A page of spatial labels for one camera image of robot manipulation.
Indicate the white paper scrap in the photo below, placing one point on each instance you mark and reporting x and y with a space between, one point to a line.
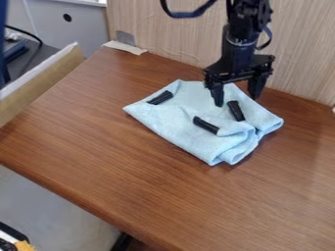
124 47

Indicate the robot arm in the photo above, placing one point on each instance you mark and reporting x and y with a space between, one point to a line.
246 13

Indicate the light blue cloth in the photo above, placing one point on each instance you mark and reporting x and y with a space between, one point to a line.
196 124

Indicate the cardboard box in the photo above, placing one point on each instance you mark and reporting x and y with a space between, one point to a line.
37 76

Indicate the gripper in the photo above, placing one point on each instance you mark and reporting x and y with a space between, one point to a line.
237 60

